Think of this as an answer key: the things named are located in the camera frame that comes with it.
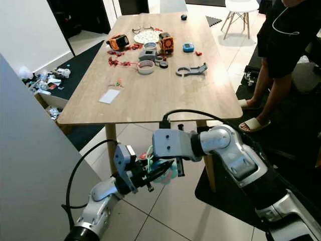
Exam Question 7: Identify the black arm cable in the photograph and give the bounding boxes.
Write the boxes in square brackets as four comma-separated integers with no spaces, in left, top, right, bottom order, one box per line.
[160,109,231,131]
[63,139,118,221]

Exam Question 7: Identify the brown cardboard box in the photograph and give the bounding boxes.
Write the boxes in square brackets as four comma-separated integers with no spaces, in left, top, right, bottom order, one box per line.
[34,93,66,121]

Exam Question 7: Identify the patterned round plate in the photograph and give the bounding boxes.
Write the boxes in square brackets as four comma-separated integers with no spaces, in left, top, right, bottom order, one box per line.
[134,31,161,45]

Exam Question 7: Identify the teal plush toy keychain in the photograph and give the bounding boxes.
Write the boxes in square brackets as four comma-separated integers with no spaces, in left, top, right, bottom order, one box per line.
[143,146,180,185]

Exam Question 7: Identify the dark rimmed glasses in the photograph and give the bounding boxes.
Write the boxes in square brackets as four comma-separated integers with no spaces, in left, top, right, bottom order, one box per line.
[133,25,155,35]

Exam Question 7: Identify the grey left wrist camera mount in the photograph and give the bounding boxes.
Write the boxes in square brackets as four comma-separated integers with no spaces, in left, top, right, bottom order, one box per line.
[113,145,137,194]

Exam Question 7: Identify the black floor rug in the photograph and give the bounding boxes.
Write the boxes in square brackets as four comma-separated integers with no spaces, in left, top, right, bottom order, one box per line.
[48,41,112,151]

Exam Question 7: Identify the crumpled white wrapper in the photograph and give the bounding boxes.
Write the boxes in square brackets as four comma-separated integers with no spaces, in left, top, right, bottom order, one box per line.
[55,68,73,79]

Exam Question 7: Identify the black floor mat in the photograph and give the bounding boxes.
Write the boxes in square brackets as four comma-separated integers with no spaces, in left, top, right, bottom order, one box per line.
[196,30,321,234]

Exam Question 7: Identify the white shell chair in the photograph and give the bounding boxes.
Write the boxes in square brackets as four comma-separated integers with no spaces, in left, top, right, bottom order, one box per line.
[159,0,186,14]
[218,0,260,41]

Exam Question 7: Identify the orange black cube device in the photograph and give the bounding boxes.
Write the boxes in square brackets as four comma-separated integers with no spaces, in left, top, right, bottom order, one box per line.
[159,33,175,55]

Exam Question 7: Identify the person in black clothes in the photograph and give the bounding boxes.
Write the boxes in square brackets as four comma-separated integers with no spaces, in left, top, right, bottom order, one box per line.
[237,0,321,134]

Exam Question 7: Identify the large white red tape roll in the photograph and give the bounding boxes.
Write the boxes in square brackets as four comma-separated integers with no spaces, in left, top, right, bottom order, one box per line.
[137,60,155,75]

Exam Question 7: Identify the light wooden table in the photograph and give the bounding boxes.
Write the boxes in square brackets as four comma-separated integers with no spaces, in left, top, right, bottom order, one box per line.
[56,13,244,193]

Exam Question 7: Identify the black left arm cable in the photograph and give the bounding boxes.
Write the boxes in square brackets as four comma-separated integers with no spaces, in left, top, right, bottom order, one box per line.
[63,139,118,221]

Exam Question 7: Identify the white plastic card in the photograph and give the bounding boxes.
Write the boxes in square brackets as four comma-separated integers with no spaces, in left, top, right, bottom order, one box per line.
[99,89,121,105]

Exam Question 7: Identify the flat orange black device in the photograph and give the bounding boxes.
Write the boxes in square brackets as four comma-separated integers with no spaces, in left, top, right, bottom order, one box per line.
[108,35,130,51]

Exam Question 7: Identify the grey ring handled tool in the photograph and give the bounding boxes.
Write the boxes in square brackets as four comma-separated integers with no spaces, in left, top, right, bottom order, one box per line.
[176,63,209,78]

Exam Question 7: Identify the grey plastic device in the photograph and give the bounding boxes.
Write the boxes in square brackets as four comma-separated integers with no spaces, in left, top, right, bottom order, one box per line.
[140,50,164,63]

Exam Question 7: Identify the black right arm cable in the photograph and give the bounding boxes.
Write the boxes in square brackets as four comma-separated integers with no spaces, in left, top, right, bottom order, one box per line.
[160,109,231,131]

